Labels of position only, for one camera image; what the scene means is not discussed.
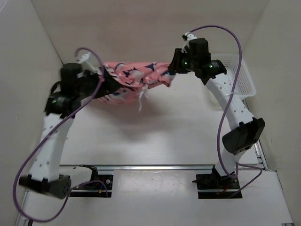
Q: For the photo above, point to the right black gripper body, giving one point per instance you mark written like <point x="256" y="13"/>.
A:
<point x="194" y="61"/>

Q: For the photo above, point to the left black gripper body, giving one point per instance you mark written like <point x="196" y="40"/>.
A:
<point x="87" y="88"/>

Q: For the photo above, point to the pink shark print shorts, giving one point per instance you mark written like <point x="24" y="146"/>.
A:
<point x="136" y="79"/>

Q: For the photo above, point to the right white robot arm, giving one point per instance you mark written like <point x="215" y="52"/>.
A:
<point x="245" y="129"/>

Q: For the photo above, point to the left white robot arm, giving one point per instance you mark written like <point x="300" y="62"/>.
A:
<point x="44" y="176"/>

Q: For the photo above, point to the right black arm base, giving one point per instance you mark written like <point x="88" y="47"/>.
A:
<point x="209" y="187"/>

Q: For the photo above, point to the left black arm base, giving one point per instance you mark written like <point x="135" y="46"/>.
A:
<point x="94" y="186"/>

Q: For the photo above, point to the white plastic basket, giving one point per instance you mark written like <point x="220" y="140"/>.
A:
<point x="244" y="85"/>

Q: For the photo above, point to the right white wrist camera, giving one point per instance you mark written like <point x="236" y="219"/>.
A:
<point x="187" y="37"/>

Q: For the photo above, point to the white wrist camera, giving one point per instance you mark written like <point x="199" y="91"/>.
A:
<point x="84" y="60"/>
<point x="187" y="37"/>

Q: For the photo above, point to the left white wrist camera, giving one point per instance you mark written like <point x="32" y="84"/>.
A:
<point x="84" y="60"/>

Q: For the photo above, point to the aluminium frame rail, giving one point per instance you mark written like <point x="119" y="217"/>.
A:
<point x="154" y="154"/>

